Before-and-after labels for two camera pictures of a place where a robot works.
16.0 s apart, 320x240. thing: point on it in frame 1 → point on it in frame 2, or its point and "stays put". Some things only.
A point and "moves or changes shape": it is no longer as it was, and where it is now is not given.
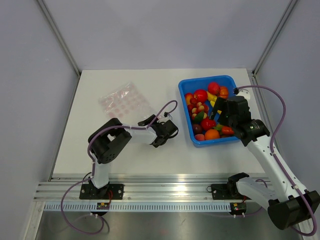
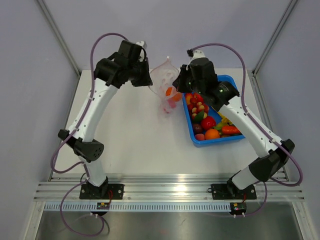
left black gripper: x=146 y=122 → x=145 y=81
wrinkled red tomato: x=214 y=88 moves or changes shape
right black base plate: x=223 y=191 stays put
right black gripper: x=221 y=104 → x=179 y=84
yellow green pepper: x=218 y=127 stays put
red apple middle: x=207 y=124 stays put
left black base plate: x=90 y=191 stays put
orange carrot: x=227 y=130 stays put
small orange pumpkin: x=223 y=92 moves or changes shape
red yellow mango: x=188 y=96 stays put
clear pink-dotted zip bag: x=127 y=103 → x=162 y=77
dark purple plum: x=197 y=129 stays put
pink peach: x=199 y=137 stays put
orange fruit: x=212 y=134 stays put
